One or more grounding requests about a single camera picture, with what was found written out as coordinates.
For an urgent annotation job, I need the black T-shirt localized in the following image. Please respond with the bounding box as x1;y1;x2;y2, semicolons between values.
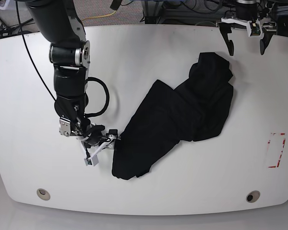
112;52;234;180

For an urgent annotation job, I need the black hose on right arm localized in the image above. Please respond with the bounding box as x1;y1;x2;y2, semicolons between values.
83;77;110;118

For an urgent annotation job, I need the left table grommet hole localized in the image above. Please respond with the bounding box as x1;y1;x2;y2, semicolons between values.
36;188;50;201

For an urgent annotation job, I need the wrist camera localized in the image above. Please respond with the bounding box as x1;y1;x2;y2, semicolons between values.
84;155;99;166
246;20;262;37

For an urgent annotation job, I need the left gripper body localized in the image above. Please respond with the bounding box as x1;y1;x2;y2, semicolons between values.
221;17;277;34

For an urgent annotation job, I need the red tape rectangle marking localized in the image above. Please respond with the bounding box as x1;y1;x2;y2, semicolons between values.
265;133;286;168

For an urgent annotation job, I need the right table grommet hole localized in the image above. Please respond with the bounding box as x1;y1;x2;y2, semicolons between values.
246;191;260;203

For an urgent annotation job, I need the table grommet hole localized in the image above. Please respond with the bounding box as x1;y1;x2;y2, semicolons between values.
36;188;50;201
246;191;260;203

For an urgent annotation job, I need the yellow cable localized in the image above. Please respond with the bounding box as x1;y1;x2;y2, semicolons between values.
81;9;117;22

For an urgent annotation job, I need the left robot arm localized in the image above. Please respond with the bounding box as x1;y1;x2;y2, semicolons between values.
218;0;277;56

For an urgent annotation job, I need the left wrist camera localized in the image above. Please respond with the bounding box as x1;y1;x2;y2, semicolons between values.
246;20;262;37

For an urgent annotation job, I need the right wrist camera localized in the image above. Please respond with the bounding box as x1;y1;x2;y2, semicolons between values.
84;155;99;166

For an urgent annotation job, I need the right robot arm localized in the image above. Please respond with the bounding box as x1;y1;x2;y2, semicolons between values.
25;0;119;150

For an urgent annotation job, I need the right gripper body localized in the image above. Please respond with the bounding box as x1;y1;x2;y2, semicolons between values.
59;116;110;148

